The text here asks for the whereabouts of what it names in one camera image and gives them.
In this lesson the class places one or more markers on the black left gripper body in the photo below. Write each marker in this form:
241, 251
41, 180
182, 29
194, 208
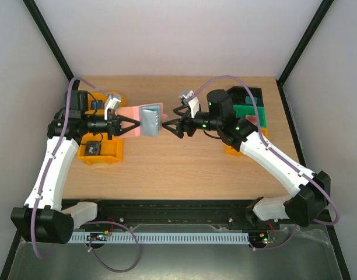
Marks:
111, 126

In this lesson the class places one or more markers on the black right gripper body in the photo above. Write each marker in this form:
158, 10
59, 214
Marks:
184, 126

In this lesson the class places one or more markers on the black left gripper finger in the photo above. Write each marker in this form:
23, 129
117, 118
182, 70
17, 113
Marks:
119, 130
124, 119

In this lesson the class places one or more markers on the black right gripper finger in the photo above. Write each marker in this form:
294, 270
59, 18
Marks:
180, 110
174, 128

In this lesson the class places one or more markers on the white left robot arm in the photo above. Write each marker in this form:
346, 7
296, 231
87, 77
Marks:
42, 218

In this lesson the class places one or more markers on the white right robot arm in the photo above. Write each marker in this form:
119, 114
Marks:
308, 192

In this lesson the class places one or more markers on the blue card stack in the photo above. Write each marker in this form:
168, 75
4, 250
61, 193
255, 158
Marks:
97, 105

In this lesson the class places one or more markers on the black card stack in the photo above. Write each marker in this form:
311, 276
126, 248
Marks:
92, 148

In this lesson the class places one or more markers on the teal card stack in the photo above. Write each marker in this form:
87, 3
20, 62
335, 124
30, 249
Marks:
251, 100

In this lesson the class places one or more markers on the red dot card stack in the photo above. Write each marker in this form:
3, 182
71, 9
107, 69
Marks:
251, 118

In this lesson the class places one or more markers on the yellow triple storage bin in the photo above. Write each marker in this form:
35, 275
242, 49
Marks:
111, 151

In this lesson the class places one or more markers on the green storage bin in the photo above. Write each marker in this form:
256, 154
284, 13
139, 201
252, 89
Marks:
248, 112

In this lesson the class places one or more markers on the black storage bin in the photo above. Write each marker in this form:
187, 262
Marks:
240, 96

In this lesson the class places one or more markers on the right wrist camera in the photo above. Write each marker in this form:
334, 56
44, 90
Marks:
189, 98

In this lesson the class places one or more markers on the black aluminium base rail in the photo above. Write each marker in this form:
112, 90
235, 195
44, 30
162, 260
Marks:
230, 214

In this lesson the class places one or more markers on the white slotted cable duct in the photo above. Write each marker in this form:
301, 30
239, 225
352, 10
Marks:
161, 238

